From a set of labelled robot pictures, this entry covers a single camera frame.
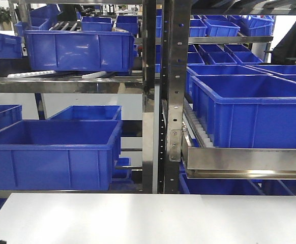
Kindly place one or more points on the blue bin upper left shelf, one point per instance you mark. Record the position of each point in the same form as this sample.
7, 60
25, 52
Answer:
61, 50

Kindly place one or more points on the stainless steel left rack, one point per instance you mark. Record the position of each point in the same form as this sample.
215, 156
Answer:
146, 84

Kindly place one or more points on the stainless steel shelf rack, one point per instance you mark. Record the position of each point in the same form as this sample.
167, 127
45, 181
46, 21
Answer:
202, 162

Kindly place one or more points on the blue bin behind lower left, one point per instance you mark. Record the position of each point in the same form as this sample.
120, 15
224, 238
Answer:
96, 112

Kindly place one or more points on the blue bin left rack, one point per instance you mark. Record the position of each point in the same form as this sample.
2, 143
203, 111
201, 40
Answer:
59, 155

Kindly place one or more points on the large blue bin on shelf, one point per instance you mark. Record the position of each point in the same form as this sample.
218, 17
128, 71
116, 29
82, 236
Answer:
246, 111

